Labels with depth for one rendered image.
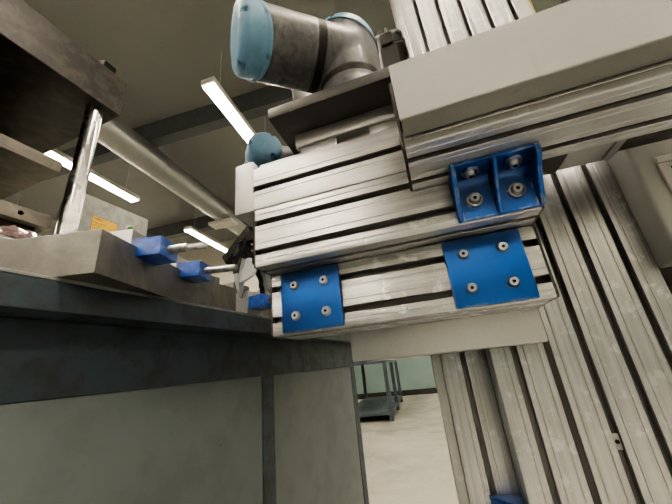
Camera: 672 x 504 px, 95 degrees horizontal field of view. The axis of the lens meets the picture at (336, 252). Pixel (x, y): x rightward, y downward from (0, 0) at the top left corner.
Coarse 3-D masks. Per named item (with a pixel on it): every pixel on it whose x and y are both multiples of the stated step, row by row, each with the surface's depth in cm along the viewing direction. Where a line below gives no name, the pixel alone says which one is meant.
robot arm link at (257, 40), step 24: (240, 0) 47; (240, 24) 47; (264, 24) 47; (288, 24) 48; (312, 24) 50; (240, 48) 48; (264, 48) 48; (288, 48) 49; (312, 48) 50; (240, 72) 52; (264, 72) 51; (288, 72) 52; (312, 72) 52
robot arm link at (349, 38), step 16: (336, 16) 54; (352, 16) 54; (320, 32) 50; (336, 32) 51; (352, 32) 53; (368, 32) 55; (320, 48) 50; (336, 48) 51; (352, 48) 51; (368, 48) 53; (320, 64) 51; (336, 64) 51; (320, 80) 54
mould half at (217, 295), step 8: (216, 280) 69; (208, 288) 66; (216, 288) 68; (224, 288) 70; (232, 288) 73; (248, 288) 79; (208, 296) 65; (216, 296) 67; (224, 296) 70; (232, 296) 72; (208, 304) 65; (216, 304) 67; (224, 304) 69; (232, 304) 72; (264, 312) 83
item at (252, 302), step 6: (246, 294) 69; (252, 294) 70; (258, 294) 67; (264, 294) 67; (240, 300) 69; (246, 300) 68; (252, 300) 68; (258, 300) 67; (264, 300) 67; (270, 300) 67; (240, 306) 68; (246, 306) 68; (252, 306) 67; (258, 306) 66; (264, 306) 67; (270, 306) 68; (246, 312) 67; (252, 312) 68; (258, 312) 70
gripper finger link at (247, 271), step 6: (246, 264) 69; (240, 270) 69; (246, 270) 68; (252, 270) 67; (234, 276) 68; (240, 276) 68; (246, 276) 67; (252, 276) 67; (240, 282) 67; (240, 288) 67; (240, 294) 67
